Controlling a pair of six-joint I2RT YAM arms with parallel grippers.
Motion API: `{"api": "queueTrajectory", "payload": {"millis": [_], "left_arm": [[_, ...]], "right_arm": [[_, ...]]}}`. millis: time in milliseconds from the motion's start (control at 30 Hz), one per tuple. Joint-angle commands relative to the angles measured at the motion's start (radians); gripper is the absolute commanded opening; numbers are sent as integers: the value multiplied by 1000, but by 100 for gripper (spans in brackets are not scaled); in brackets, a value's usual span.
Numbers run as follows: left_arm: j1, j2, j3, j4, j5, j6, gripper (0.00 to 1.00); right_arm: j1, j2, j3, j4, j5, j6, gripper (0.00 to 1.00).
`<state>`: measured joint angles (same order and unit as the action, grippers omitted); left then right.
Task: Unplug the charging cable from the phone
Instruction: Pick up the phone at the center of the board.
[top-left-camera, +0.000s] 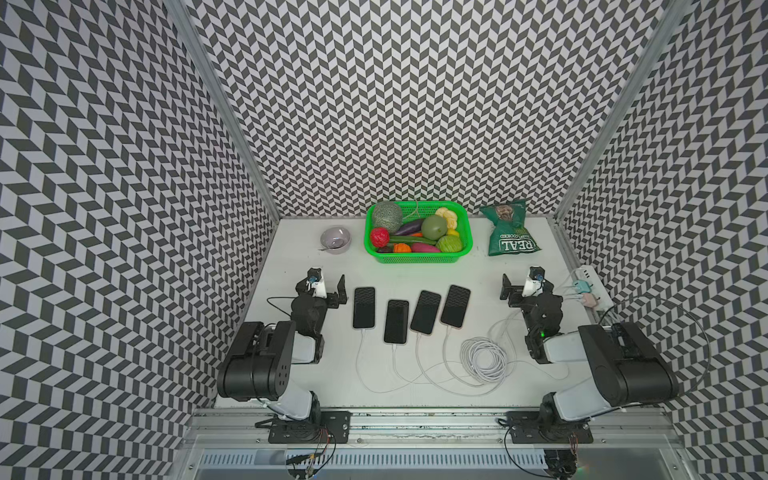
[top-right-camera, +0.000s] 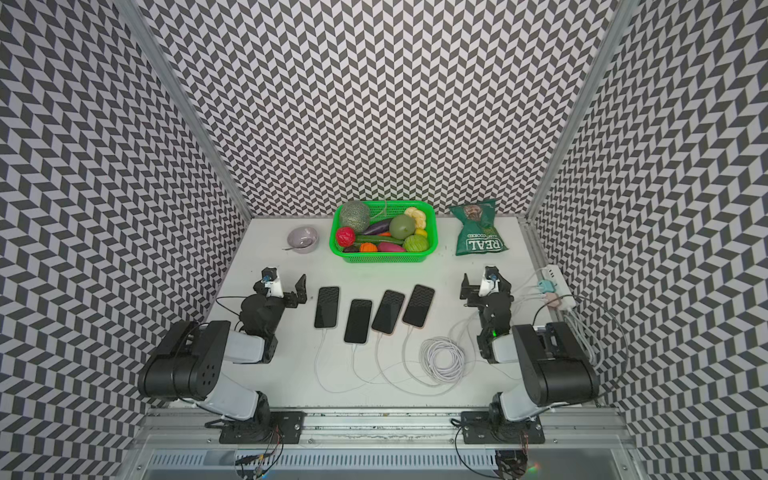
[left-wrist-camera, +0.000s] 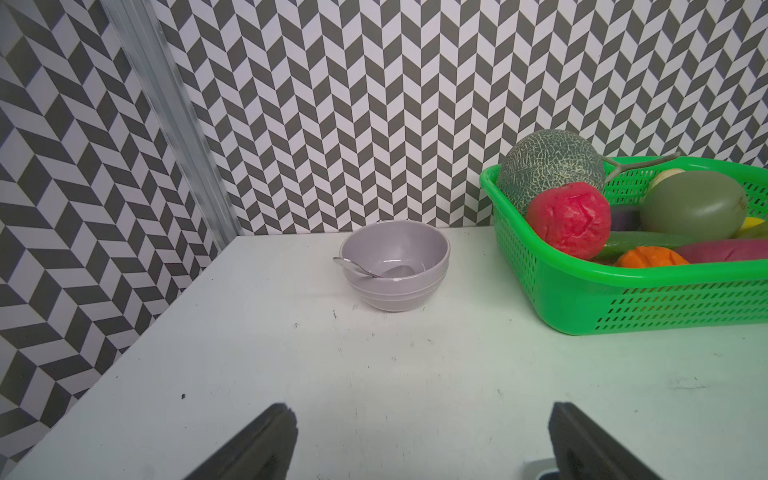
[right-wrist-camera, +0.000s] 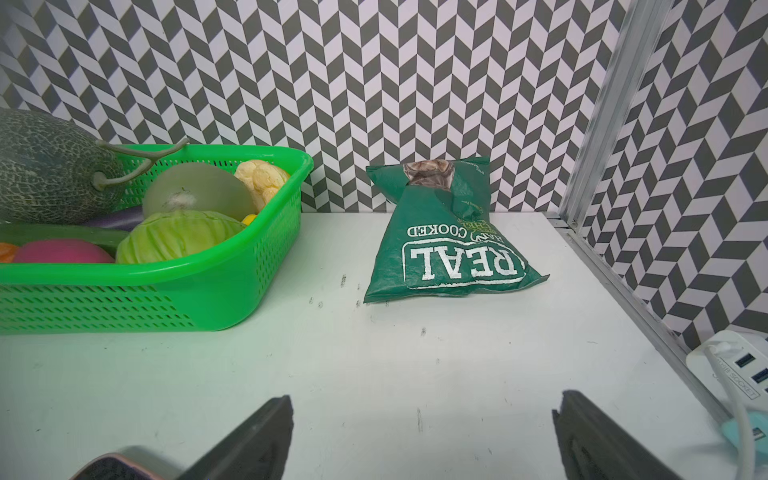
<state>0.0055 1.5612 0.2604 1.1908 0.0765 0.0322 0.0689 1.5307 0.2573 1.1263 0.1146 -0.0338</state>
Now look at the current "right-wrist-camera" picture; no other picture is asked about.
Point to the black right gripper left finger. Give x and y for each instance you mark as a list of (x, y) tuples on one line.
[(257, 449)]

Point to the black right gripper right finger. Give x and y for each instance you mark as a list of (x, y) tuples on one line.
[(593, 446)]

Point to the pink case phone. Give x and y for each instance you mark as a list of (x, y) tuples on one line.
[(114, 466)]

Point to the green plastic basket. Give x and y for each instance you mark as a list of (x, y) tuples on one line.
[(209, 291)]

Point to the white usb power strip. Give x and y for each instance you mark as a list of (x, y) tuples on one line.
[(743, 357)]

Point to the green cabbage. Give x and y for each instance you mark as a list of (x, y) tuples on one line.
[(173, 235)]

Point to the green chips bag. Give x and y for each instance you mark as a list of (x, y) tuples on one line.
[(440, 240)]

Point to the purple eggplant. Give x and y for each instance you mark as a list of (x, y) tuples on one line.
[(125, 220)]

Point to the yellow corn pieces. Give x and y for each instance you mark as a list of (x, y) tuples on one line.
[(262, 179)]

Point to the pale green round fruit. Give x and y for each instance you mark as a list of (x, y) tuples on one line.
[(198, 187)]

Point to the magenta sweet potato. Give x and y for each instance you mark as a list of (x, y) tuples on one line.
[(65, 251)]

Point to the green cucumber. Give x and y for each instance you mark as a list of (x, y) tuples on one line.
[(21, 234)]

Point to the netted green melon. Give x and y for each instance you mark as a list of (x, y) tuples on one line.
[(55, 172)]

